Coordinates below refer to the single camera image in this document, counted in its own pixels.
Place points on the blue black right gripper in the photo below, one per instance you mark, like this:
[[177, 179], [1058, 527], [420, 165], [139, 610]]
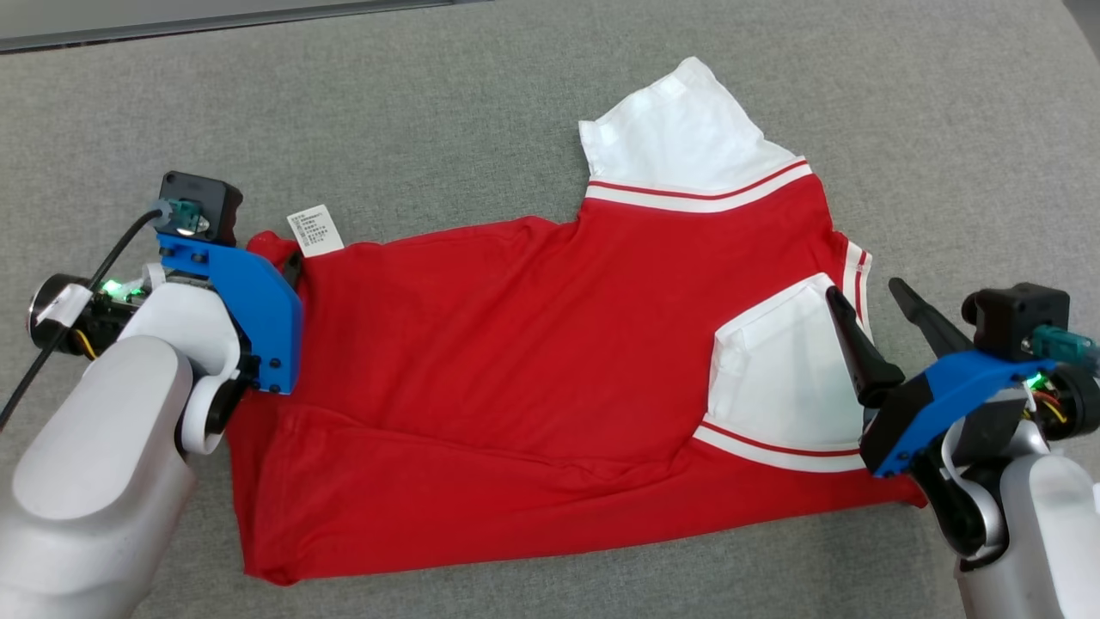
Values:
[[924, 413]]

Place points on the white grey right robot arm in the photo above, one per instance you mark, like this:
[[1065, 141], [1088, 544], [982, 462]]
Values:
[[1048, 533]]

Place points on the grey fabric sofa cushion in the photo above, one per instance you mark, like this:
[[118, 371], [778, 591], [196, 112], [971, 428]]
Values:
[[430, 129]]

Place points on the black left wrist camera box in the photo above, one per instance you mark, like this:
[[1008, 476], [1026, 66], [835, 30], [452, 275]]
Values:
[[215, 193]]

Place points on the red jersey with white sleeves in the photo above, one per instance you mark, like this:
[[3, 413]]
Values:
[[516, 344]]

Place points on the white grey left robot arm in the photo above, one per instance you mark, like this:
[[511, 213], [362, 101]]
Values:
[[86, 447]]

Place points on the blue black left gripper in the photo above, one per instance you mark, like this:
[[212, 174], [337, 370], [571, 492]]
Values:
[[262, 318]]

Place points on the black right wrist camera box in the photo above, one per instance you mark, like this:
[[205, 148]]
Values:
[[1014, 318]]

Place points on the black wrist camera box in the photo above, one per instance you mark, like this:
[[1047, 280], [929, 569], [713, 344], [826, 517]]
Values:
[[215, 193], [1014, 318]]

